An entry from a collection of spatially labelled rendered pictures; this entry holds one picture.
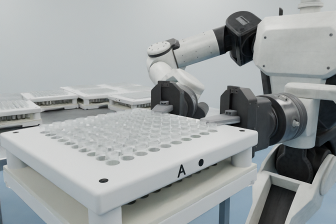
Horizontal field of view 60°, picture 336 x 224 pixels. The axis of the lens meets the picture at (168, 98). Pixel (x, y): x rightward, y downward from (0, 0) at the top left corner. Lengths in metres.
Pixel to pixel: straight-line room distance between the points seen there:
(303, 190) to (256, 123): 0.41
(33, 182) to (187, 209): 0.18
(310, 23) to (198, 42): 0.33
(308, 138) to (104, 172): 0.43
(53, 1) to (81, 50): 0.79
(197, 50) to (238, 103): 0.52
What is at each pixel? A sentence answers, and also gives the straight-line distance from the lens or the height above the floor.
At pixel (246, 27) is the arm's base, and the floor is 1.20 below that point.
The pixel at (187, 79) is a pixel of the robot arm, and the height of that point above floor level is 1.06.
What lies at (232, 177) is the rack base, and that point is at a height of 0.97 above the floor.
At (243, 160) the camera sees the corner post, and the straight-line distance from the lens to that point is 0.40.
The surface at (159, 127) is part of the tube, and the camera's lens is 0.38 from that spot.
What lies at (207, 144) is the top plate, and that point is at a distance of 0.34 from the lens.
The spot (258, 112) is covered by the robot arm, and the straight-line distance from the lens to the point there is 0.47.
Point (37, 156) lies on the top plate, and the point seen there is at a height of 1.01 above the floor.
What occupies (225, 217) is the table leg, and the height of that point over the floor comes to 0.28.
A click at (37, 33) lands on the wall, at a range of 4.74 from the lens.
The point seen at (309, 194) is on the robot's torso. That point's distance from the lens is 0.84.
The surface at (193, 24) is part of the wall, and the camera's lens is 4.78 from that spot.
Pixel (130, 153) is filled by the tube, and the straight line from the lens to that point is 0.29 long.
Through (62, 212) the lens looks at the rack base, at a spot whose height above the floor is 0.97.
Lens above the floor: 1.12
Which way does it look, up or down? 9 degrees down
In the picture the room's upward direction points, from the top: straight up
